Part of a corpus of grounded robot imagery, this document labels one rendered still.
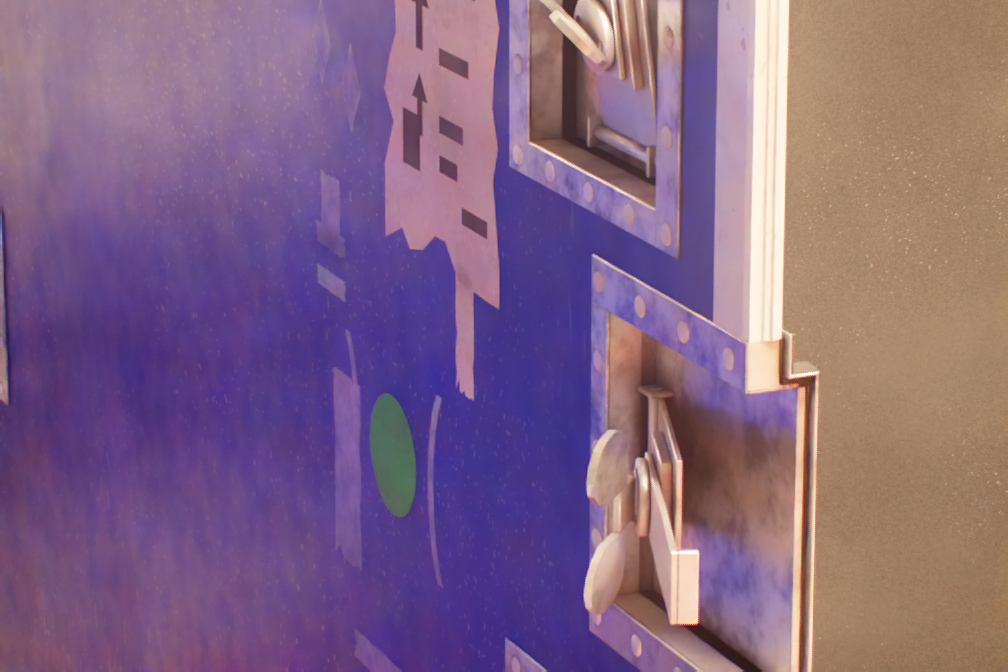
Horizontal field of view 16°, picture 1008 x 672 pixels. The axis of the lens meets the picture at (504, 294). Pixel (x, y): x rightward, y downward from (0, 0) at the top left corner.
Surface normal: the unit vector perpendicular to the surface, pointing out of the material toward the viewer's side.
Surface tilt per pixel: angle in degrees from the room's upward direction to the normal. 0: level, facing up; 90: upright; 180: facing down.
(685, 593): 90
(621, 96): 97
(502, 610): 90
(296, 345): 90
